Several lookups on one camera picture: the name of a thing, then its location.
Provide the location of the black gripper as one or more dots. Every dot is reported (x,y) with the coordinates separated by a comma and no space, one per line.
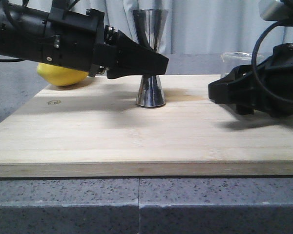
(80,45)
(274,76)

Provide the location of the steel double jigger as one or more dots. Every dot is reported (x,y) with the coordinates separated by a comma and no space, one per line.
(149,26)

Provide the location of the grey curtain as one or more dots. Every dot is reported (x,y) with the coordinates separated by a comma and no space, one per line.
(192,26)

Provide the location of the clear glass beaker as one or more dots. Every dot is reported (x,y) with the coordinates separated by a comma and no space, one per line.
(231,60)

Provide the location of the light wooden cutting board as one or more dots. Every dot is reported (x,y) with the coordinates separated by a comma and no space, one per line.
(95,129)

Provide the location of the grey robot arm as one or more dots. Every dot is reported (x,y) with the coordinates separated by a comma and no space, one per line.
(280,12)

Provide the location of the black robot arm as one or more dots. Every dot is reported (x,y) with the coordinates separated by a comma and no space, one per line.
(22,31)

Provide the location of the yellow lemon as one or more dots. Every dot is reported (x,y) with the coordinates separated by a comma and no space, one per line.
(60,76)

